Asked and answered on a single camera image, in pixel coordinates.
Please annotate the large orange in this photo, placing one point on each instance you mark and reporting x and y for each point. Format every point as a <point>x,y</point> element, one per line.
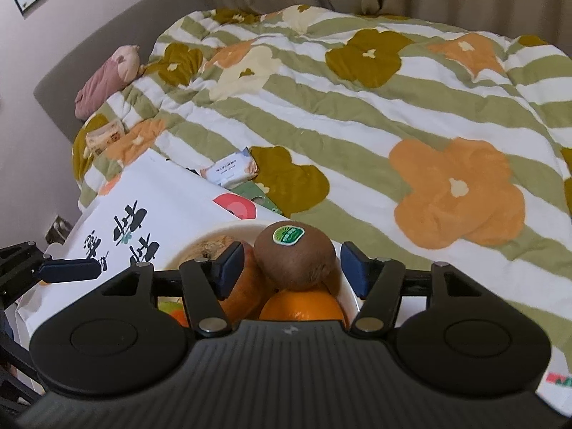
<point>301,306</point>

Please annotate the floral striped blanket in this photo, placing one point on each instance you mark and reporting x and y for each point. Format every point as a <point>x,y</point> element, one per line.
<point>380,120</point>

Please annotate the green apple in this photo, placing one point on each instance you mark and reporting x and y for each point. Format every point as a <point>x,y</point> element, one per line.
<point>170,307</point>

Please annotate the white tissue pack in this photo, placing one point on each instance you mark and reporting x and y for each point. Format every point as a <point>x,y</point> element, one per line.
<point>230,169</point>

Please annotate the brown kiwi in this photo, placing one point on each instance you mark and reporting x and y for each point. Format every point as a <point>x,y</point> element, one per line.
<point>295,254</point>

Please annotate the pink plush toy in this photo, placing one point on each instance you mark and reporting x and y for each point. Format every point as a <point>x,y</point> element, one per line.
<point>105,82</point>

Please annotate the red-yellow apple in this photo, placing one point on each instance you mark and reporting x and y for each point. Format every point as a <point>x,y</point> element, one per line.
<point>248,288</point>

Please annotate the cream ceramic plate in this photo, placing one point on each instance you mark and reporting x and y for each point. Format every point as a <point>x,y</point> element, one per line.
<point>201,241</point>

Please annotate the small mandarin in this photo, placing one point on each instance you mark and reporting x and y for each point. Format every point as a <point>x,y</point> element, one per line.
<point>181,318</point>

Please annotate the beige snack packet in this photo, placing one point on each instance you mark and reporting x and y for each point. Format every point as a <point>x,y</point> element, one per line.
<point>105,136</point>

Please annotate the white printed cloth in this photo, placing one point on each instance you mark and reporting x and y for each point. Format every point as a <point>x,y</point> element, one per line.
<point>170,196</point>

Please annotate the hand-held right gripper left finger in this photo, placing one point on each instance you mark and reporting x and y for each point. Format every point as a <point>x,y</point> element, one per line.
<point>230,268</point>

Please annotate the green card box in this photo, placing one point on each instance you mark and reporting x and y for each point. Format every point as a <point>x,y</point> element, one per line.
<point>259,196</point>

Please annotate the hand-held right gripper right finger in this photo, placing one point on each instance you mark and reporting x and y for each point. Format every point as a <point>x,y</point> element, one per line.
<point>355,272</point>

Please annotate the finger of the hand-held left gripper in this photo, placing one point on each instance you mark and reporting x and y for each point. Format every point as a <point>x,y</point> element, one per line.
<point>71,271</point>

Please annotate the grey upholstered headboard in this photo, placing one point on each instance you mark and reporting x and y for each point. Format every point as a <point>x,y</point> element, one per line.
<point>89,40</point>

